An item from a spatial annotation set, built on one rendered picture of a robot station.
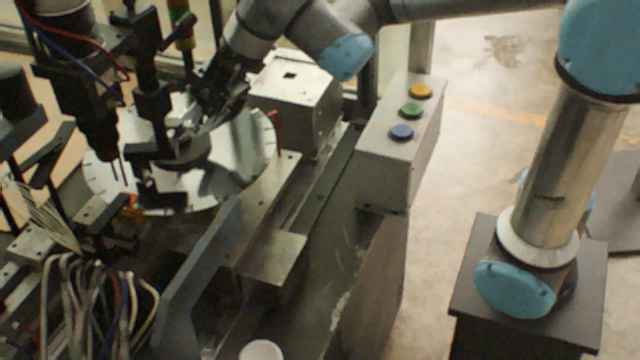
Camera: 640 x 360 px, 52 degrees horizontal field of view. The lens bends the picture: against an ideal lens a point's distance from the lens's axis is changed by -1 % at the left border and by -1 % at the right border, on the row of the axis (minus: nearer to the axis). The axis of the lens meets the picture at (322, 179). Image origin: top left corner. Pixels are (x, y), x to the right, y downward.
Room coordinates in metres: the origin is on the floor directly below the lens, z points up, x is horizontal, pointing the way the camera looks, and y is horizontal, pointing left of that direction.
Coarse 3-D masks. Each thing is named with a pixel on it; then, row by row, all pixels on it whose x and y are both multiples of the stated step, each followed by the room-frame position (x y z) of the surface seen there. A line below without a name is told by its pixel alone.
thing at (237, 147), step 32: (128, 128) 0.94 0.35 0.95; (224, 128) 0.93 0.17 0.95; (256, 128) 0.93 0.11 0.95; (96, 160) 0.86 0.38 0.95; (224, 160) 0.84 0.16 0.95; (256, 160) 0.84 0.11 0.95; (96, 192) 0.78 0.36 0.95; (160, 192) 0.77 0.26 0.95; (192, 192) 0.77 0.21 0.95; (224, 192) 0.77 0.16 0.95
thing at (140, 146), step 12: (156, 132) 0.80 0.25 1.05; (168, 132) 0.81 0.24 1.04; (132, 144) 0.82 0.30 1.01; (144, 144) 0.82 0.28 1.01; (156, 144) 0.80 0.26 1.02; (168, 144) 0.80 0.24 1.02; (132, 156) 0.80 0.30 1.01; (144, 156) 0.80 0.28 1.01; (156, 156) 0.80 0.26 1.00; (168, 156) 0.80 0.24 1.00; (132, 168) 0.80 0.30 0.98; (144, 180) 0.79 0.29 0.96
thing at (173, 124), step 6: (180, 114) 0.91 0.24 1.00; (168, 120) 0.89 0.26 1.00; (174, 120) 0.89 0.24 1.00; (180, 120) 0.89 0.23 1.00; (150, 126) 0.89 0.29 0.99; (168, 126) 0.88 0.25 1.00; (174, 126) 0.87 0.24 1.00; (180, 126) 0.88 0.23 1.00; (186, 126) 0.88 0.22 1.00; (192, 126) 0.88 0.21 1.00; (198, 126) 0.88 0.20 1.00; (174, 132) 0.87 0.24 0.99; (180, 132) 0.88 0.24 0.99; (174, 138) 0.87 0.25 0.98; (180, 138) 0.87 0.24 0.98
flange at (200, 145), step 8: (152, 136) 0.91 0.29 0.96; (184, 136) 0.88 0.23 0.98; (192, 136) 0.90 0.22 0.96; (200, 136) 0.90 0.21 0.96; (208, 136) 0.90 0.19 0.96; (184, 144) 0.87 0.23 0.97; (192, 144) 0.88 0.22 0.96; (200, 144) 0.88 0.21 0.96; (208, 144) 0.88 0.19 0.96; (184, 152) 0.86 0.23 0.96; (192, 152) 0.86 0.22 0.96; (200, 152) 0.86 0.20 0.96; (176, 160) 0.84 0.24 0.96; (184, 160) 0.84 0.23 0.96; (192, 160) 0.84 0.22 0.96; (200, 160) 0.85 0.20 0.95
